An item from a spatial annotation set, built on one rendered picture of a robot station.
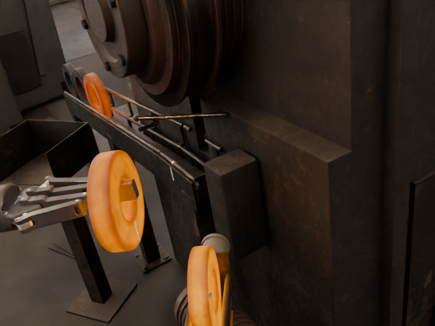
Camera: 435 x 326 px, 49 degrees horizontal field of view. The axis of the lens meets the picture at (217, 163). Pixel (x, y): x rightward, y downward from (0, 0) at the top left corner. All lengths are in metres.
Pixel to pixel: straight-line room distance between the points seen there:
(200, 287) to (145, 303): 1.12
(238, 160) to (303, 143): 0.17
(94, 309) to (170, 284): 0.30
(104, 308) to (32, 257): 0.56
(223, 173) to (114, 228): 0.35
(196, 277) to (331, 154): 0.31
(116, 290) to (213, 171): 1.07
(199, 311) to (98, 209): 0.23
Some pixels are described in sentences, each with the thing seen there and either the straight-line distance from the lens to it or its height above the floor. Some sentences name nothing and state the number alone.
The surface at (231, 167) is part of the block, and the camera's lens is 0.98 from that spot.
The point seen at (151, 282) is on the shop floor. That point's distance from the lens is 1.96.
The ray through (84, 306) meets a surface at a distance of 1.96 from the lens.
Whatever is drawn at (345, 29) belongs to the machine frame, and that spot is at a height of 1.08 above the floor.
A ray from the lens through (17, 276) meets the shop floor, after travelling 2.27.
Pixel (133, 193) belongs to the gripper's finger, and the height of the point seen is 0.92.
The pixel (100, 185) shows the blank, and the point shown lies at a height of 0.97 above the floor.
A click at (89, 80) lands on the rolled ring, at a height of 0.77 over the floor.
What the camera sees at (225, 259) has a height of 0.70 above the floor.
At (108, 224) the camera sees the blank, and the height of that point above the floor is 0.92.
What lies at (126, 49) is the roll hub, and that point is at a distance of 0.96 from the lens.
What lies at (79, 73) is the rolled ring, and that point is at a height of 0.76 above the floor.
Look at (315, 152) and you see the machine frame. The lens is 0.86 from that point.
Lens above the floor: 1.30
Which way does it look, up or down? 30 degrees down
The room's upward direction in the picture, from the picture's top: 10 degrees counter-clockwise
